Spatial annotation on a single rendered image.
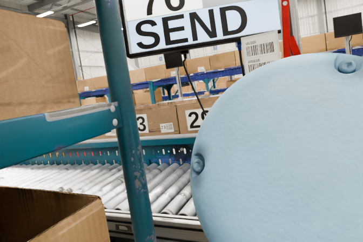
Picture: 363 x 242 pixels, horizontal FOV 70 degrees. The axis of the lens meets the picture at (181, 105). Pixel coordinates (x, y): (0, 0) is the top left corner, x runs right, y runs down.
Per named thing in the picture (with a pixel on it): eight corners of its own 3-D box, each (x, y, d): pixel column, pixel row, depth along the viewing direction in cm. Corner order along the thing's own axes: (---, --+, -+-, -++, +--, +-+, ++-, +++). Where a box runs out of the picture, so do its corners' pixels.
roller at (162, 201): (154, 226, 86) (141, 226, 88) (205, 170, 133) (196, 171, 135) (150, 212, 86) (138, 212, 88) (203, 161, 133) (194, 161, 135)
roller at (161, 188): (129, 226, 91) (122, 214, 91) (187, 172, 138) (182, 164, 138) (139, 221, 89) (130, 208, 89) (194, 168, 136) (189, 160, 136)
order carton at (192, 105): (180, 135, 142) (175, 105, 141) (199, 125, 169) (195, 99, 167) (253, 131, 125) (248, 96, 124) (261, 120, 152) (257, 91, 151)
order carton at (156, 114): (121, 139, 159) (116, 111, 157) (147, 128, 185) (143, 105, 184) (179, 135, 142) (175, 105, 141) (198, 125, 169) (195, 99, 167)
